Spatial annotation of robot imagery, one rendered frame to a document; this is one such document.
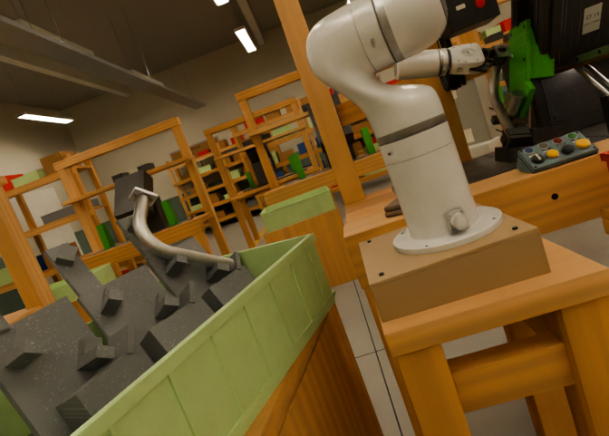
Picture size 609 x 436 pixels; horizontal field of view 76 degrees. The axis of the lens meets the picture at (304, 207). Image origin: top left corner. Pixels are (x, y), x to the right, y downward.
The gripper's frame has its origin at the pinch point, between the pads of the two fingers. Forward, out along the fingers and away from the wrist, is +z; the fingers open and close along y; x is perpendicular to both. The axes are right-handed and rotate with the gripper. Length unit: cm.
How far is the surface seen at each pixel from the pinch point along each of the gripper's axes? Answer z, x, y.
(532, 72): 5.1, -3.4, -13.5
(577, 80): 26.0, 8.8, -4.1
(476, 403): -33, -12, -100
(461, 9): -6.4, -3.2, 23.3
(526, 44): 2.9, -9.5, -8.8
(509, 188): -11, 0, -51
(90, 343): -94, -20, -91
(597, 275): -17, -28, -86
